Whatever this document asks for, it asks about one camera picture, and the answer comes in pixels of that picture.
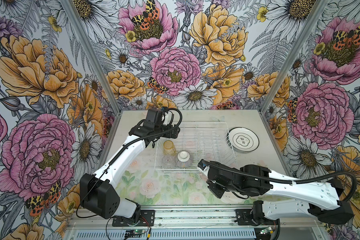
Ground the amber glass cup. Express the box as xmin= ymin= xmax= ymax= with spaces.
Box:
xmin=163 ymin=140 xmax=177 ymax=156

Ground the clear glass cup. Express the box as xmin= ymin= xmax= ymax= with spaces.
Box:
xmin=161 ymin=155 xmax=176 ymax=169

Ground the plate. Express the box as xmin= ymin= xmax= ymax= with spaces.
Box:
xmin=227 ymin=127 xmax=260 ymax=153

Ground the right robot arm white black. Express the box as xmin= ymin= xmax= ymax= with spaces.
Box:
xmin=198 ymin=160 xmax=358 ymax=227

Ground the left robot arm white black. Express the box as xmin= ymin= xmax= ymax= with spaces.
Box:
xmin=79 ymin=107 xmax=183 ymax=225

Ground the ribbed white bowl upside down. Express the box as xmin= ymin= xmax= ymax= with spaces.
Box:
xmin=176 ymin=151 xmax=193 ymax=169

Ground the green circuit board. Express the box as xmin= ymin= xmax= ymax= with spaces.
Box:
xmin=124 ymin=230 xmax=146 ymax=239

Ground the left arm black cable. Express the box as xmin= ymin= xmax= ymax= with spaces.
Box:
xmin=74 ymin=107 xmax=183 ymax=220

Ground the white wire dish rack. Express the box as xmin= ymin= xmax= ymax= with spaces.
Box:
xmin=155 ymin=122 xmax=237 ymax=172

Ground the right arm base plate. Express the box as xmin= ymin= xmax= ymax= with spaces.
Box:
xmin=235 ymin=209 xmax=280 ymax=227

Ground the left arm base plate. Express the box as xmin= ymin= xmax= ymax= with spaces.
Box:
xmin=112 ymin=210 xmax=156 ymax=227

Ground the white vented cable duct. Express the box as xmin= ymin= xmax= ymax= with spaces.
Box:
xmin=71 ymin=228 xmax=256 ymax=240

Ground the aluminium front rail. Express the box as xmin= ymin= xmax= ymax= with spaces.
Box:
xmin=65 ymin=205 xmax=325 ymax=230

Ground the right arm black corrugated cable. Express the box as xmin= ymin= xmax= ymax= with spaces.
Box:
xmin=202 ymin=160 xmax=358 ymax=240

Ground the left aluminium frame post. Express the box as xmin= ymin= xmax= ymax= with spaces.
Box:
xmin=62 ymin=1 xmax=122 ymax=117

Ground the aluminium frame post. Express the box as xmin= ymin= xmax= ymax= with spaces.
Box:
xmin=62 ymin=1 xmax=122 ymax=117
xmin=259 ymin=1 xmax=328 ymax=115

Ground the right aluminium frame post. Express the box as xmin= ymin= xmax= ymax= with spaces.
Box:
xmin=259 ymin=1 xmax=328 ymax=115

